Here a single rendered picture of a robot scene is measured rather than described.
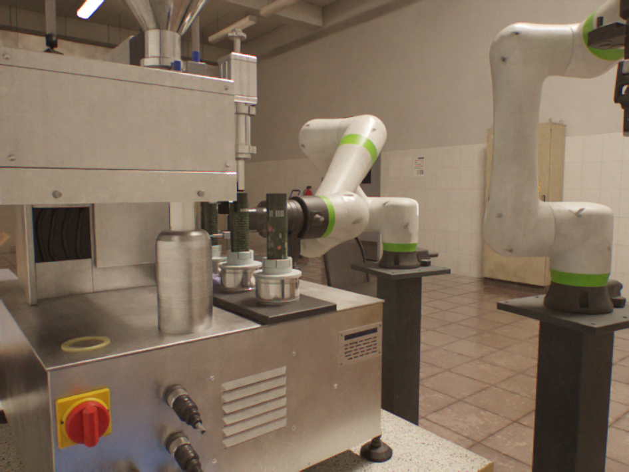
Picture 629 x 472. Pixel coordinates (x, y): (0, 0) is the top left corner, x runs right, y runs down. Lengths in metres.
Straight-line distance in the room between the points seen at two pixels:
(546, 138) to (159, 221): 5.45
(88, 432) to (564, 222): 1.01
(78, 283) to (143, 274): 0.11
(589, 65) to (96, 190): 1.04
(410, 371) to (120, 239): 1.25
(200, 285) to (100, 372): 0.15
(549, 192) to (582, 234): 4.83
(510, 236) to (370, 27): 7.63
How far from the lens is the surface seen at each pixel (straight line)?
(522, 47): 1.21
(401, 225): 1.73
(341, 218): 1.03
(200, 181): 0.61
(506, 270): 6.32
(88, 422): 0.56
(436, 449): 0.94
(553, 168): 6.13
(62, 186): 0.56
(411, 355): 1.85
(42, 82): 0.57
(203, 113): 0.62
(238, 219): 0.80
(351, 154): 1.34
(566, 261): 1.25
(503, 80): 1.21
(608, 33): 0.89
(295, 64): 10.12
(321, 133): 1.50
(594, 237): 1.25
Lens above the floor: 1.20
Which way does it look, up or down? 5 degrees down
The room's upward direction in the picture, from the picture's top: straight up
